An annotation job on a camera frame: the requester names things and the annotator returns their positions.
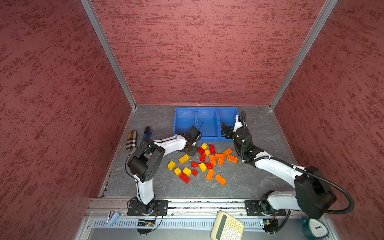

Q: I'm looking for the yellow lego long slanted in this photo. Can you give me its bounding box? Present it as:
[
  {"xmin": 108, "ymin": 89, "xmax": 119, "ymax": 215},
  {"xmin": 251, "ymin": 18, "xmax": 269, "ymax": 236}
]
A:
[{"xmin": 179, "ymin": 154, "xmax": 190, "ymax": 164}]

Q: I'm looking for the red lego top long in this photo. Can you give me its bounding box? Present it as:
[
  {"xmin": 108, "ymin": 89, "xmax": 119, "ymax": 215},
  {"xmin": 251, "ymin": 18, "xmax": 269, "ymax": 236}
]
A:
[{"xmin": 209, "ymin": 144, "xmax": 216, "ymax": 155}]

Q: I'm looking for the red lego long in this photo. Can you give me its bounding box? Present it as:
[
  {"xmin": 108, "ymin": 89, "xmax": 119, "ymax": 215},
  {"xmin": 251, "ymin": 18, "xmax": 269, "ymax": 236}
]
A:
[
  {"xmin": 179, "ymin": 173, "xmax": 191, "ymax": 184},
  {"xmin": 209, "ymin": 144, "xmax": 216, "ymax": 155}
]

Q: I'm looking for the blue three-compartment bin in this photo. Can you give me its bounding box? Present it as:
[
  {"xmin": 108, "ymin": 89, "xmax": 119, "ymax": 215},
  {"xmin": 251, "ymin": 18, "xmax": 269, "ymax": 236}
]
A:
[{"xmin": 173, "ymin": 107, "xmax": 239, "ymax": 142}]

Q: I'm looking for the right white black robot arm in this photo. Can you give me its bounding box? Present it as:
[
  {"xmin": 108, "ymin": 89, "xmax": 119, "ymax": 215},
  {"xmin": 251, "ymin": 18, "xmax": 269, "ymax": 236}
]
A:
[{"xmin": 221, "ymin": 123, "xmax": 337, "ymax": 219}]

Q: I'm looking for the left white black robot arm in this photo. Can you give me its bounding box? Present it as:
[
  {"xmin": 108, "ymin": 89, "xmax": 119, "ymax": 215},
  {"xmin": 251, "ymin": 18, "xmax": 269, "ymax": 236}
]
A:
[{"xmin": 125, "ymin": 126, "xmax": 202, "ymax": 216}]

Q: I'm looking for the red lego long bottom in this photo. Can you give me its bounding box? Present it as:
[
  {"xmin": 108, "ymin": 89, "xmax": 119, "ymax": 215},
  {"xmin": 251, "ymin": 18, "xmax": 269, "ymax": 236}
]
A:
[{"xmin": 179, "ymin": 173, "xmax": 191, "ymax": 184}]

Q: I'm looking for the plaid brown glasses case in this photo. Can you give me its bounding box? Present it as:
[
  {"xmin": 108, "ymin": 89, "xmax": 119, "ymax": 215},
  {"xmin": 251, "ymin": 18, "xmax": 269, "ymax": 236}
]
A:
[{"xmin": 126, "ymin": 130, "xmax": 138, "ymax": 152}]

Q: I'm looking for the cream calculator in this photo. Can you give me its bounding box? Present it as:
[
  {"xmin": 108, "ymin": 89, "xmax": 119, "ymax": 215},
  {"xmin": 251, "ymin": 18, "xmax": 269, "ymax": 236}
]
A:
[{"xmin": 211, "ymin": 211, "xmax": 245, "ymax": 240}]

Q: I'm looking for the small clear plastic piece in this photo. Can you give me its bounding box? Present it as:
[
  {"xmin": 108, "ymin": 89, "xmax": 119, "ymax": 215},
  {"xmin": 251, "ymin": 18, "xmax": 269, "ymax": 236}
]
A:
[{"xmin": 106, "ymin": 211, "xmax": 123, "ymax": 226}]

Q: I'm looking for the dark green alarm clock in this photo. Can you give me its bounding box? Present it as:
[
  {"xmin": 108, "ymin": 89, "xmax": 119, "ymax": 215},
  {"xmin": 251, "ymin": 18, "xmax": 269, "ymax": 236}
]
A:
[{"xmin": 301, "ymin": 217, "xmax": 330, "ymax": 240}]

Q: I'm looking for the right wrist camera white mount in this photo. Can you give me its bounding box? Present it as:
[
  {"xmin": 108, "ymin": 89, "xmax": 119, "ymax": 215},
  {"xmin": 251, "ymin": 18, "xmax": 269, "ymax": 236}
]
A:
[{"xmin": 234, "ymin": 115, "xmax": 244, "ymax": 132}]

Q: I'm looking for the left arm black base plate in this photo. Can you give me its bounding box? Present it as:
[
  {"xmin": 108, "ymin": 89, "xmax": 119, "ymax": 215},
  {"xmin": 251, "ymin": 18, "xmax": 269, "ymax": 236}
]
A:
[{"xmin": 127, "ymin": 198, "xmax": 169, "ymax": 216}]

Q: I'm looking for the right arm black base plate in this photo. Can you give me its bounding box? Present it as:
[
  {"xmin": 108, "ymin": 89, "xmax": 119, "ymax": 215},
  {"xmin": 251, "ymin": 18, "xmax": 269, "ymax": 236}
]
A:
[{"xmin": 244, "ymin": 200, "xmax": 287, "ymax": 218}]

